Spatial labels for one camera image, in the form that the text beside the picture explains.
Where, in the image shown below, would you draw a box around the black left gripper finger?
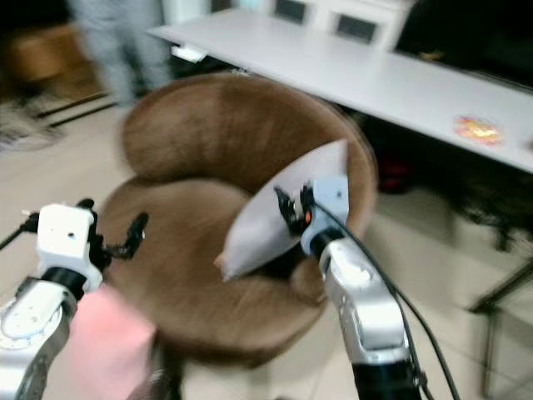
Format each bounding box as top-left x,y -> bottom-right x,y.
122,212 -> 150,259

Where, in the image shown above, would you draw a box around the light grey pillow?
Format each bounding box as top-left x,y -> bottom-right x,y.
214,138 -> 351,283

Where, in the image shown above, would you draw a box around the pink pillow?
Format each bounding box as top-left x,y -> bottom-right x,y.
65,287 -> 161,400

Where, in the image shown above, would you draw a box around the brown plush armchair sofa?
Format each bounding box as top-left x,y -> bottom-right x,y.
104,72 -> 381,368

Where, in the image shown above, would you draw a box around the red object under table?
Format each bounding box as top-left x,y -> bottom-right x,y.
378,153 -> 411,194

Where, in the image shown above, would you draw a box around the long white table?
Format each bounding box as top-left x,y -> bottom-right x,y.
146,10 -> 533,174

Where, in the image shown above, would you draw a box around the person legs in grey trousers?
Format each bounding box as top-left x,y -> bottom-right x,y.
67,0 -> 173,108

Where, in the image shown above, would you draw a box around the white cabinet with dark panels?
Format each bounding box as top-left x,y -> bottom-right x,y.
237,0 -> 419,49

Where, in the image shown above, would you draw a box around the red yellow snack packet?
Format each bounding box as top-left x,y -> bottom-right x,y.
453,114 -> 504,148

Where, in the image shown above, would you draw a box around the brown cardboard box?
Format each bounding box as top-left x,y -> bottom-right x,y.
3,23 -> 111,103

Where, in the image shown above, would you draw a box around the dark metal furniture leg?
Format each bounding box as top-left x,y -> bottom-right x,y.
470,257 -> 533,399

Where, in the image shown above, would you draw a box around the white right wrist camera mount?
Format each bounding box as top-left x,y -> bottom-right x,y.
311,175 -> 351,236

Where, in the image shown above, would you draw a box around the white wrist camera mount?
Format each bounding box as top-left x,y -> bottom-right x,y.
37,203 -> 98,273
311,175 -> 351,236

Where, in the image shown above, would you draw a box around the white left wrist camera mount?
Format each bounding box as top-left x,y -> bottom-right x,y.
37,203 -> 98,273

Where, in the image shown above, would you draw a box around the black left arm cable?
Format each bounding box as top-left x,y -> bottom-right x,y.
0,212 -> 41,253

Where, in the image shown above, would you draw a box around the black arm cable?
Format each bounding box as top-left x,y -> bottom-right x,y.
315,202 -> 464,400
0,212 -> 41,253

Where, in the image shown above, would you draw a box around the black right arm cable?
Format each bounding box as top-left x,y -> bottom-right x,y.
315,202 -> 464,400

